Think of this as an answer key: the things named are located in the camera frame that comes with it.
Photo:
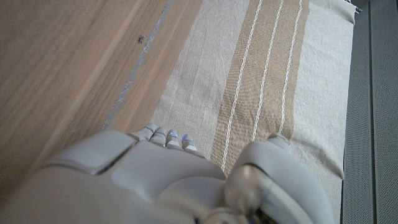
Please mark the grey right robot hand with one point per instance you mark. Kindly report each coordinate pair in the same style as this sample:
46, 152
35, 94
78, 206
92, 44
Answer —
140, 180

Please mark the grey tape outline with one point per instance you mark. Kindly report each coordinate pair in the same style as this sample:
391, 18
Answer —
124, 90

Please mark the beige striped backdrop curtain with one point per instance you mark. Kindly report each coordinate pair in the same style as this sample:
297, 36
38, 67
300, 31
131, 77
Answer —
264, 77

